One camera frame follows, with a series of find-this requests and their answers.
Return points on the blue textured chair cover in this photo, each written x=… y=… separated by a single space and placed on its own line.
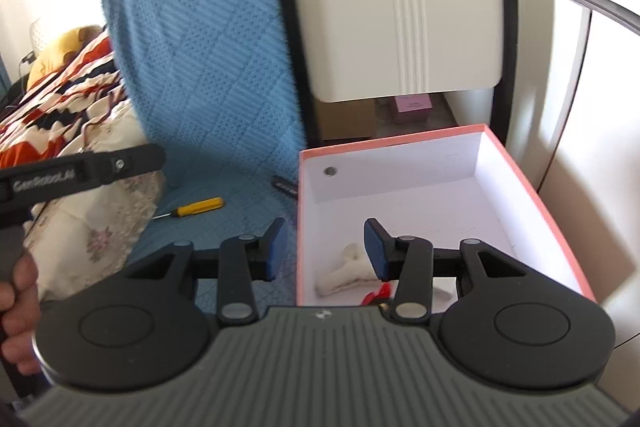
x=200 y=57

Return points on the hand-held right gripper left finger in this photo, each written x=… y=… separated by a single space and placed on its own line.
x=275 y=249

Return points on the blue curtain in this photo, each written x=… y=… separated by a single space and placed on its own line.
x=4 y=74

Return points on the yellow plush toy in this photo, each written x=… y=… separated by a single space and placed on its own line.
x=60 y=52

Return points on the white plush toy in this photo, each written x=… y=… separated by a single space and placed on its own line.
x=345 y=277

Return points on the yellow screwdriver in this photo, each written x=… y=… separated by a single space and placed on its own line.
x=197 y=207

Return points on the small pink packet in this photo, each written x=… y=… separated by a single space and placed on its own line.
x=412 y=107

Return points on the small black device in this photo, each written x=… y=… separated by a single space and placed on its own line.
x=286 y=185

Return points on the pink cardboard box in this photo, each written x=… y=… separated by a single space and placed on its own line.
x=450 y=197

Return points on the person's left hand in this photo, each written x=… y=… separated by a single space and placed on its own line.
x=20 y=307

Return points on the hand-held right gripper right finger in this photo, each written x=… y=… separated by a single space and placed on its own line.
x=375 y=249

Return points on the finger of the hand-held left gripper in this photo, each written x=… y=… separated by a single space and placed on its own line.
x=135 y=162

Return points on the red figurine toy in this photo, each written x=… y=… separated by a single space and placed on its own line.
x=382 y=292

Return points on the dark cloth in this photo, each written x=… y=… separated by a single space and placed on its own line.
x=12 y=92

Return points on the cream folding chair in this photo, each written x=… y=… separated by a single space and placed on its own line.
x=375 y=7

